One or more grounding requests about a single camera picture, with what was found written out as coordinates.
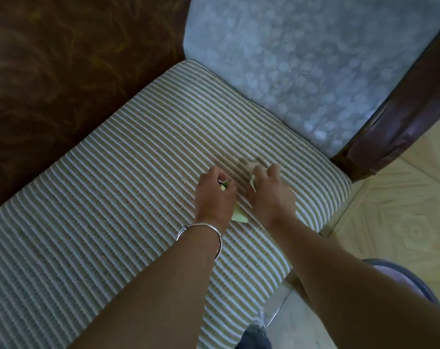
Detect person's right hand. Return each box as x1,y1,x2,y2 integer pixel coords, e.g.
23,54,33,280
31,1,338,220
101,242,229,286
245,163,297,231

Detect person's left hand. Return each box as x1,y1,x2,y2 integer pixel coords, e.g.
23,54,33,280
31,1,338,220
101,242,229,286
194,166,239,234

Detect light green paper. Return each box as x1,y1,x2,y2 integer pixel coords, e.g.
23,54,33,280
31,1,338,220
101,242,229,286
218,161,268,224

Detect person's left forearm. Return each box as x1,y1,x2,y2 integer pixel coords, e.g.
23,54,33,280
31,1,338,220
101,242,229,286
68,224,224,349

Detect person's right forearm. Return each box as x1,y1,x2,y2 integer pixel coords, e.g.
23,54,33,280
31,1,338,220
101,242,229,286
269,216,440,349

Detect striped seat cushion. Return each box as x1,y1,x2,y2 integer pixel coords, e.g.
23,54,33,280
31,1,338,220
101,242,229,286
0,60,352,349

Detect blue-grey patterned chair backrest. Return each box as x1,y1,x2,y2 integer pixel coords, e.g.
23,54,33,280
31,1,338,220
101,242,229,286
183,0,440,159

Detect purple plastic basin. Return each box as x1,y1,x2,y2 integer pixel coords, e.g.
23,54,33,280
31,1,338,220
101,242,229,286
363,258,440,307

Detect dark brown wooden furniture panel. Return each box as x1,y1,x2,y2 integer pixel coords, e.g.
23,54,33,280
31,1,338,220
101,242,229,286
0,0,192,217

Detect silver bracelet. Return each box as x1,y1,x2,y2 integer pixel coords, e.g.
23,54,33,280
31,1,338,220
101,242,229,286
176,222,223,261

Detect dark brown wooden chair frame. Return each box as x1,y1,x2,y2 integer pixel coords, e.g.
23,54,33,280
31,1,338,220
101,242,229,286
330,25,440,183

